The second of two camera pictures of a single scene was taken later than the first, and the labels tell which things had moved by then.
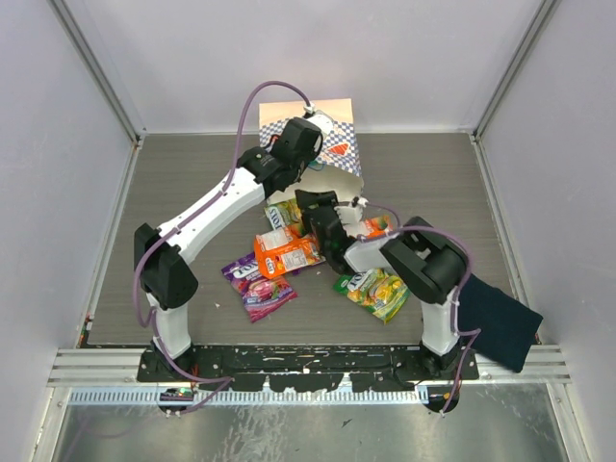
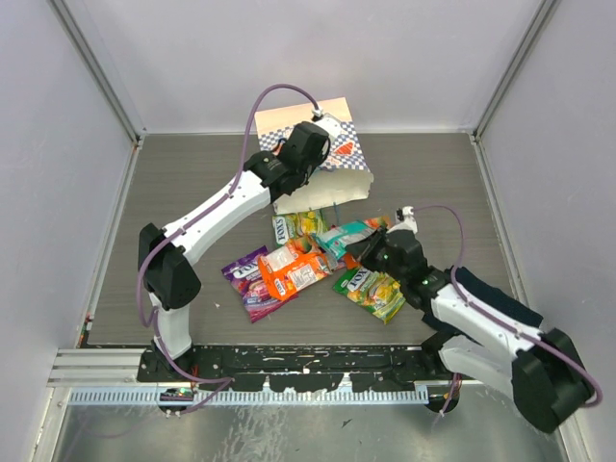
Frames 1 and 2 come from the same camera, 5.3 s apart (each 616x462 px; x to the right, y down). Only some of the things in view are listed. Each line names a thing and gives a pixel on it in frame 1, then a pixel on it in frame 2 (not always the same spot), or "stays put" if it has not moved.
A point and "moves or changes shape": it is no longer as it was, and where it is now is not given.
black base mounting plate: [312, 367] stays put
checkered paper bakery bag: [337, 167] moves or changes shape
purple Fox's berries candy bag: [261, 295] stays put
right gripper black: [307, 198] to [364, 249]
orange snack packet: [285, 250] to [288, 269]
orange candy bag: [376, 226] stays put
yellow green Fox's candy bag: [377, 291] stays put
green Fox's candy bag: [283, 214] moves or changes shape
